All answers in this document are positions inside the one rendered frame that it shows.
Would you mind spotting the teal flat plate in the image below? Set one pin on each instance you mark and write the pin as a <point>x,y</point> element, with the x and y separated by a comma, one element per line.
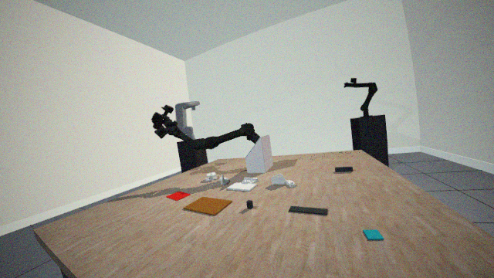
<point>373,234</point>

